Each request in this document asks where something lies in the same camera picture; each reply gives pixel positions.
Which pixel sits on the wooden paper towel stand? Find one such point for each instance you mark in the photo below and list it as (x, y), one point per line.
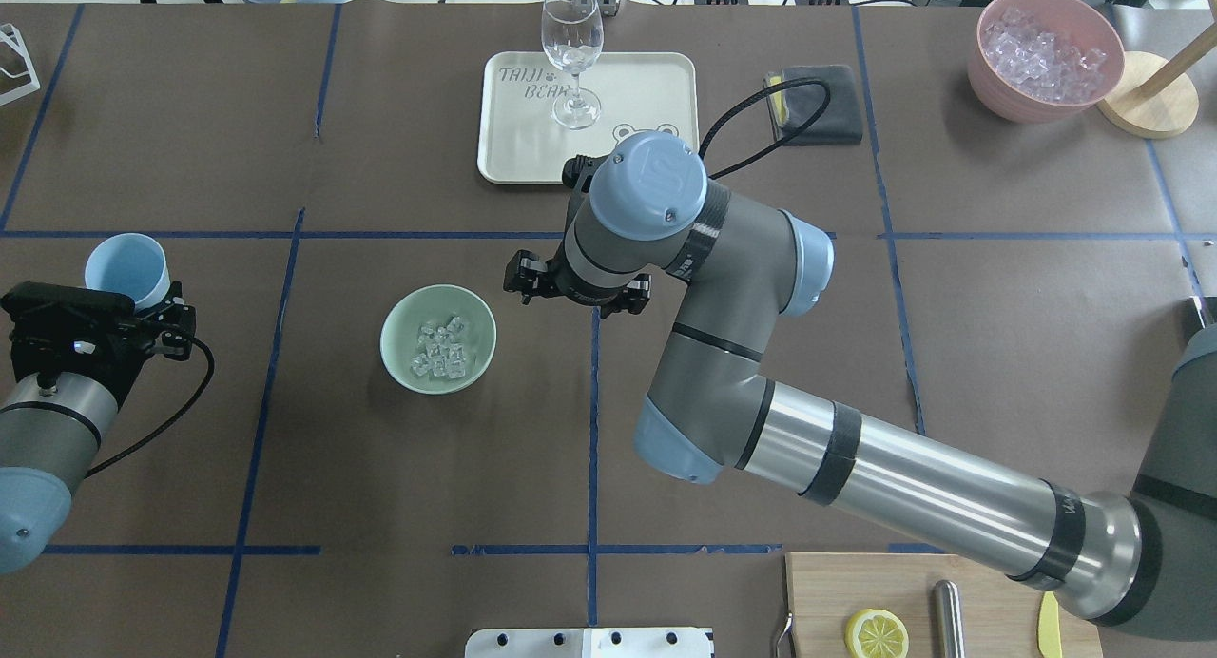
(1154, 97)

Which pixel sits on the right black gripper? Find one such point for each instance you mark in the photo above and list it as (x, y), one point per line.
(526, 279)

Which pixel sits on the yellow plastic knife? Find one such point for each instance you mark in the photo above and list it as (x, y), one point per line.
(1049, 636)

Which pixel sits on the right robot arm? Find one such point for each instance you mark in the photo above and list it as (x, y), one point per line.
(1142, 563)

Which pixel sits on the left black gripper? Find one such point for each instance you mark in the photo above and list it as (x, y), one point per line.
(167, 329)

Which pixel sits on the half lemon slice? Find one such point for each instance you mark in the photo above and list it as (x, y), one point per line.
(874, 632)

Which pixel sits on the ice cubes in bowl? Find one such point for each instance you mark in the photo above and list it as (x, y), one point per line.
(441, 349)

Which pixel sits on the grey folded cloth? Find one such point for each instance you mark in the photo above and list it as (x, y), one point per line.
(823, 111)

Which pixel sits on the knife with metal handle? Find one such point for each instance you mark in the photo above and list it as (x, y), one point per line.
(948, 613)

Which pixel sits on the light blue plastic cup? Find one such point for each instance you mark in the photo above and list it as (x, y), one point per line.
(130, 264)

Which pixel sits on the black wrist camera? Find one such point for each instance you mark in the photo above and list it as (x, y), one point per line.
(44, 306)

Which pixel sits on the white wire cup rack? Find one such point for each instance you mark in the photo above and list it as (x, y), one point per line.
(18, 73)

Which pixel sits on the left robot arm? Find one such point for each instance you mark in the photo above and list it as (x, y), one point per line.
(51, 430)

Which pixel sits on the wooden cutting board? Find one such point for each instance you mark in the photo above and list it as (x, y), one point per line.
(998, 618)

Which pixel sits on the clear wine glass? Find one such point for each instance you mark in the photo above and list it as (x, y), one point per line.
(573, 39)

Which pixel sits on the green ceramic bowl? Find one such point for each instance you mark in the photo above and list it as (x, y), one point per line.
(439, 302)

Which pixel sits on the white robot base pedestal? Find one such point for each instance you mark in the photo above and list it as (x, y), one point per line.
(592, 642)

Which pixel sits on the pink bowl with ice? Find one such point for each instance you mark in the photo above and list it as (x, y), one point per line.
(1038, 61)

